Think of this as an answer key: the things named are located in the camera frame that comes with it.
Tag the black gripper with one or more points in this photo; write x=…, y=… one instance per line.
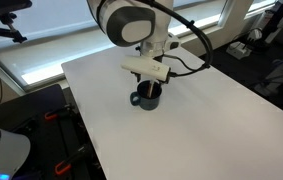
x=158, y=59

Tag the dark blue enamel mug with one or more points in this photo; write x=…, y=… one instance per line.
x=149, y=104

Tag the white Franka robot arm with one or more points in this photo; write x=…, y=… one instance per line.
x=131, y=23

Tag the white box on floor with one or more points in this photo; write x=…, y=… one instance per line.
x=237, y=50

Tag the black perforated side table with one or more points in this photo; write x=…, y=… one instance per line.
x=31, y=106

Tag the white device with blue light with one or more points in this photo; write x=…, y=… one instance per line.
x=4, y=150

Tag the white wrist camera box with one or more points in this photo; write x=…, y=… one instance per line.
x=144, y=66

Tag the black camera tripod mount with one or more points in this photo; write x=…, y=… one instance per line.
x=1, y=5

